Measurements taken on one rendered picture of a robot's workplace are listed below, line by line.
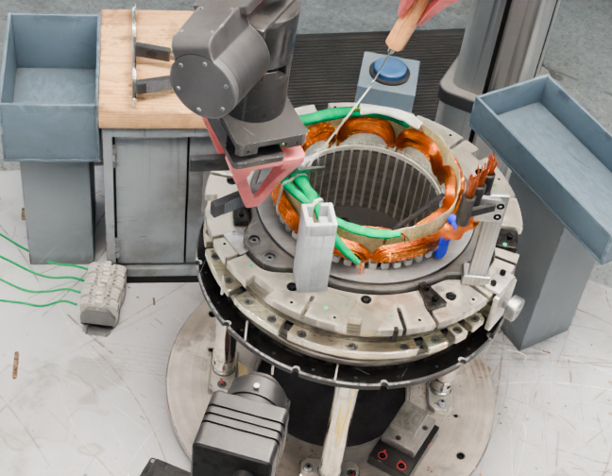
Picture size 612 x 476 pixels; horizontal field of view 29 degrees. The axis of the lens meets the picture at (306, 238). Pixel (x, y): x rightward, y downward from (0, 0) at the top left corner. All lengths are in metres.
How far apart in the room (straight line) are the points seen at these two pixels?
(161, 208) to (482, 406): 0.45
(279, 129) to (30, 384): 0.55
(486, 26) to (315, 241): 0.60
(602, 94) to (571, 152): 1.84
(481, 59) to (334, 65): 1.55
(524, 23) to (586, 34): 1.92
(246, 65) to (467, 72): 0.74
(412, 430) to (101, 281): 0.42
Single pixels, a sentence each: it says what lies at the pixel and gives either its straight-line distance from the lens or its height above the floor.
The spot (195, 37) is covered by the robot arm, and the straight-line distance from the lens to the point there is 0.90.
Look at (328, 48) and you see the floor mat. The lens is 3.18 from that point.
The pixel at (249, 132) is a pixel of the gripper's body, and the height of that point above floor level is 1.26.
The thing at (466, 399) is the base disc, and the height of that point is 0.80.
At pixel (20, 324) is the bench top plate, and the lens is 1.48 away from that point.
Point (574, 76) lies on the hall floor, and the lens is 3.29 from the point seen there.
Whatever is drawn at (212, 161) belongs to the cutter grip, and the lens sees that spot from 1.10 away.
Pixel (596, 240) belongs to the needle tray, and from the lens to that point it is 1.29.
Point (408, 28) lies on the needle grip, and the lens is 1.04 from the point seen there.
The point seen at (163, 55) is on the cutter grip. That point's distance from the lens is 1.36.
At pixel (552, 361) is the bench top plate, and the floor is 0.78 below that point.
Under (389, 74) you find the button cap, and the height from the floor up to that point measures 1.04.
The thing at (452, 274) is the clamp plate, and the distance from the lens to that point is 1.13.
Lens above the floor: 1.92
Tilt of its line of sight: 46 degrees down
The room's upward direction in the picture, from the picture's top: 8 degrees clockwise
